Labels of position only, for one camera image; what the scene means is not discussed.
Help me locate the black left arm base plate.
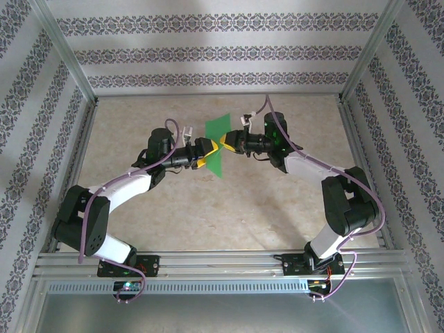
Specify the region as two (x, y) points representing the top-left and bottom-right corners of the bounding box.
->
(96, 255), (161, 278)

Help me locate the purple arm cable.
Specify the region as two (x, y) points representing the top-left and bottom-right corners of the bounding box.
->
(78, 118), (181, 305)
(252, 94), (386, 302)

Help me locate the aluminium side rail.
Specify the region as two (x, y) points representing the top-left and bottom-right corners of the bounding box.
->
(336, 96), (396, 250)
(46, 99), (100, 253)

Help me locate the green paper sheet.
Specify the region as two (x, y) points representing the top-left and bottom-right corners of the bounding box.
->
(203, 113), (232, 180)

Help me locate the grey metal panel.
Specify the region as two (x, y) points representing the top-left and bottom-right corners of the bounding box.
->
(34, 293), (412, 333)

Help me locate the aluminium frame post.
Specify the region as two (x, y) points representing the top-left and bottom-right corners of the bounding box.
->
(29, 0), (99, 105)
(339, 0), (407, 103)

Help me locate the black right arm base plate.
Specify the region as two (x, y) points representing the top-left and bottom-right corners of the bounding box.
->
(282, 253), (345, 278)

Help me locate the long aluminium mounting rail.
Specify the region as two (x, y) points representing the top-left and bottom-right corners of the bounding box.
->
(33, 251), (412, 278)

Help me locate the thin aluminium cross rail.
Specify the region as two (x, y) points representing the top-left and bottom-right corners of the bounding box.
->
(94, 92), (344, 99)

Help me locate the slotted grey cable duct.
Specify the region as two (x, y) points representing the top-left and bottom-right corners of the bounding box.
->
(46, 280), (309, 295)

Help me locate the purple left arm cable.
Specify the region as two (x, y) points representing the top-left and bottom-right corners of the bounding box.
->
(78, 118), (181, 305)

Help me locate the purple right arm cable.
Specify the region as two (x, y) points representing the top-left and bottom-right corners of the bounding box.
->
(252, 94), (386, 302)

